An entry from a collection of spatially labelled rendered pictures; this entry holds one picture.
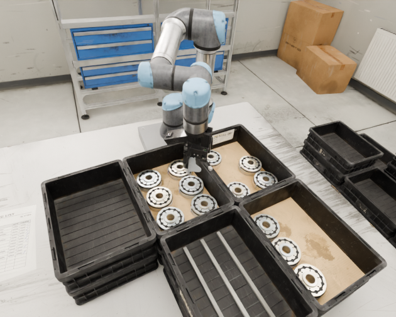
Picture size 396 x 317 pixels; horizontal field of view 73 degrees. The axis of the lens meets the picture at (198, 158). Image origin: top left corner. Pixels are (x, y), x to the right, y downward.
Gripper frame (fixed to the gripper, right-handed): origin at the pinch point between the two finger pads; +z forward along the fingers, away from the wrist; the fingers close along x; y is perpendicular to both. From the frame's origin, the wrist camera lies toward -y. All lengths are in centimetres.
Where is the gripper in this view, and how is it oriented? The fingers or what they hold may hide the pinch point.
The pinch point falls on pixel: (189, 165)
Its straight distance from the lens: 97.9
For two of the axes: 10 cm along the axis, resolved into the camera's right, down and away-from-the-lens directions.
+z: -0.2, 6.4, 7.7
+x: 3.0, -7.3, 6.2
